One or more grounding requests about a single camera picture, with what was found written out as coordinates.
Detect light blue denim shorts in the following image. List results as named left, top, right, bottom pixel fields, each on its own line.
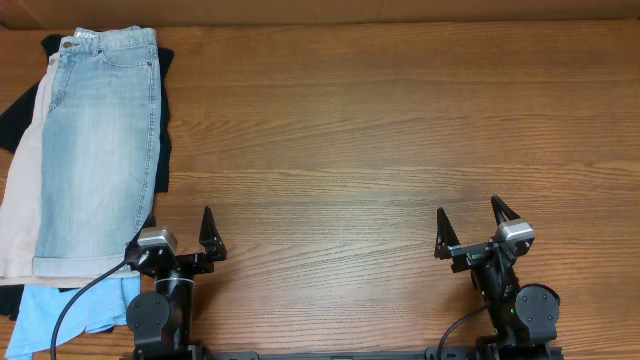
left=32, top=27, right=161, bottom=277

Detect black garment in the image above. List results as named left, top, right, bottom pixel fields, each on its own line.
left=1, top=47, right=174, bottom=321

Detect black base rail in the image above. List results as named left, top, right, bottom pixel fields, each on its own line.
left=119, top=345, right=565, bottom=360

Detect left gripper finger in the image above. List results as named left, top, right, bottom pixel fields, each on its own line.
left=199, top=206, right=227, bottom=261
left=130, top=213, right=156, bottom=244

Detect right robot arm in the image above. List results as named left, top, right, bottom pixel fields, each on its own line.
left=425, top=195, right=563, bottom=360

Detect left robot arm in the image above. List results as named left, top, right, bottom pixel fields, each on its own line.
left=125, top=207, right=227, bottom=360

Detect light blue shirt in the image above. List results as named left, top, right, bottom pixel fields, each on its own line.
left=4, top=275, right=142, bottom=360

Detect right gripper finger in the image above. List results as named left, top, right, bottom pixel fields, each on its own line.
left=491, top=195, right=520, bottom=225
left=435, top=207, right=460, bottom=250

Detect beige shorts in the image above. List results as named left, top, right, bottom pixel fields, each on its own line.
left=0, top=53, right=140, bottom=288

